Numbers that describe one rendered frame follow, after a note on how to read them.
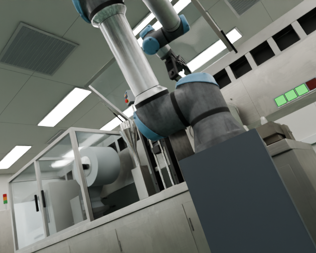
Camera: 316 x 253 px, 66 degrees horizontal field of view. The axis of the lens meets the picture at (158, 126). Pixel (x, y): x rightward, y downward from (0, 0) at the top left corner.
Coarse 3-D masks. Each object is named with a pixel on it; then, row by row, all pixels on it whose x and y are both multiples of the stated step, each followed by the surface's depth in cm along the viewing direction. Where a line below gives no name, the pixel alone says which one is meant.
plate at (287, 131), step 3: (282, 126) 125; (285, 126) 125; (282, 129) 125; (285, 129) 124; (288, 129) 129; (285, 132) 124; (288, 132) 124; (291, 132) 129; (285, 135) 124; (288, 135) 123; (291, 135) 127; (288, 138) 123; (291, 138) 122; (294, 138) 130
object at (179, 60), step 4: (172, 52) 124; (164, 56) 119; (168, 56) 121; (172, 56) 122; (176, 56) 126; (180, 56) 125; (176, 60) 123; (180, 60) 123; (184, 60) 127; (176, 64) 121; (180, 64) 121; (180, 68) 122
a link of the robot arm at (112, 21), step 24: (72, 0) 70; (96, 0) 68; (120, 0) 71; (96, 24) 72; (120, 24) 70; (120, 48) 71; (144, 72) 72; (144, 96) 71; (168, 96) 72; (144, 120) 72; (168, 120) 70
